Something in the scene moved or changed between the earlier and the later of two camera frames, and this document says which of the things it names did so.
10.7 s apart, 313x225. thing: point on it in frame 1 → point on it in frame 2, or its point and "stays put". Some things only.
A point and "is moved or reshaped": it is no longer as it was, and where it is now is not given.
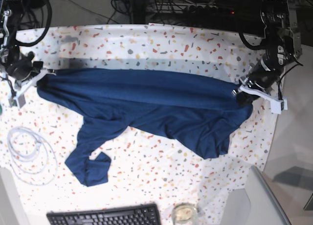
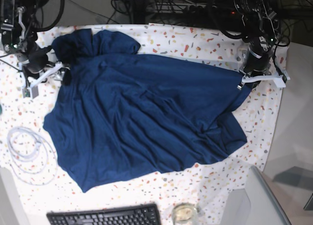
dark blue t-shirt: [200, 111] is moved or reshaped
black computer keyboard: [147, 214] stays put
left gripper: [25, 73] → [35, 69]
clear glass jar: [184, 213] stays put
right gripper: [260, 81] → [257, 68]
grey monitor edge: [265, 207] stays put
